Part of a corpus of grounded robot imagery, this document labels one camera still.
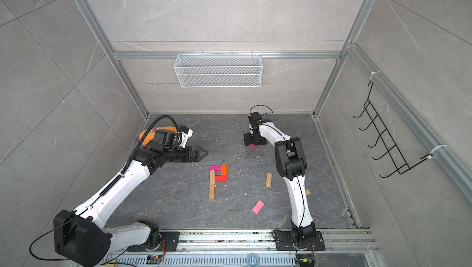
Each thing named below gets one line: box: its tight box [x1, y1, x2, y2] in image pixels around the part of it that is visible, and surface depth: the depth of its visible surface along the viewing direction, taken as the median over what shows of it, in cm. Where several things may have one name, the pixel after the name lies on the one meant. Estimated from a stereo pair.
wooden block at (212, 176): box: [209, 170, 216, 184], surface depth 92 cm
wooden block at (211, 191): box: [208, 183, 216, 200], surface depth 87 cm
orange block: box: [220, 164, 227, 176], surface depth 95 cm
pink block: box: [251, 199, 265, 215], surface depth 83 cm
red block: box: [215, 174, 227, 183], surface depth 93 cm
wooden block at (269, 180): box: [265, 172, 273, 188], surface depth 92 cm
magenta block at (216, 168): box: [209, 164, 222, 172], surface depth 95 cm
